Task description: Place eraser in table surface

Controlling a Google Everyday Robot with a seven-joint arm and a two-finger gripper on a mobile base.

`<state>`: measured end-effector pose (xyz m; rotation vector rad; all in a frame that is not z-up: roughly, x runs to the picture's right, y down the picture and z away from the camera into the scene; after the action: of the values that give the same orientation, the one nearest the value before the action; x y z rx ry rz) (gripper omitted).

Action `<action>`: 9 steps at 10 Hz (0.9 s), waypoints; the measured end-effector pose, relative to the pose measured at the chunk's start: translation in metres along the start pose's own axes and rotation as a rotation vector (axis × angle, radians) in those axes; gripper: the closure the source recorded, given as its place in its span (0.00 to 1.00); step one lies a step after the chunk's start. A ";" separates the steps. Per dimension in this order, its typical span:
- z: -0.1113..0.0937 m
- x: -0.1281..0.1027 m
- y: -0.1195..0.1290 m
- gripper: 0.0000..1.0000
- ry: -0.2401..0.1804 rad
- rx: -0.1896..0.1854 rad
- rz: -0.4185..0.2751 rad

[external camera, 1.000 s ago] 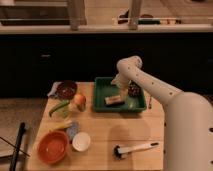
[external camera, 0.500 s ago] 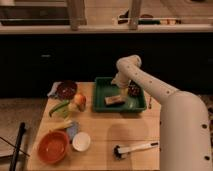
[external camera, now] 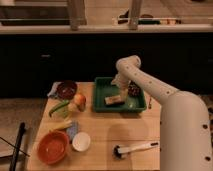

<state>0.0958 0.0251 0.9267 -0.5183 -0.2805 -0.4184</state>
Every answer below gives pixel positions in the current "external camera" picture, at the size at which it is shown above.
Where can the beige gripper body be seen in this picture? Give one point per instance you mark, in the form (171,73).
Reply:
(123,93)

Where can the tan rectangular eraser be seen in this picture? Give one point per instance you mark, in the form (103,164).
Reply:
(112,100)

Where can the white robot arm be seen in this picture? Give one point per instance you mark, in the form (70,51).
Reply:
(185,137)

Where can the dark brown pinecone ball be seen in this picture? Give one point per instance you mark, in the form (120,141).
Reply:
(133,90)

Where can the green plastic tray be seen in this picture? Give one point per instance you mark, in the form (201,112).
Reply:
(103,88)

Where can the small dark fork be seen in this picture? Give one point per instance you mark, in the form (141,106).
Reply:
(150,103)

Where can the orange peach fruit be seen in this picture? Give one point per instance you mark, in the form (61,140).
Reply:
(79,99)

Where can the dark red bowl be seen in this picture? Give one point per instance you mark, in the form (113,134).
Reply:
(66,89)

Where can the green toy vegetable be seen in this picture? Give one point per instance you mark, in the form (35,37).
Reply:
(58,106)

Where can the blue grey cloth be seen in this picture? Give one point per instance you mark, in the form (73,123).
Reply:
(72,130)

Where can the small white bowl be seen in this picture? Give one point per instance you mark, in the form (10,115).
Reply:
(81,141)

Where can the grey cloth under bowl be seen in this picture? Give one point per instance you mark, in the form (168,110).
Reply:
(52,93)

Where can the orange plastic bowl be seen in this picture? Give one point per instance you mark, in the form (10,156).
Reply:
(52,147)

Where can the black pole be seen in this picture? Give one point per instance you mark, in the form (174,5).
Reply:
(16,150)

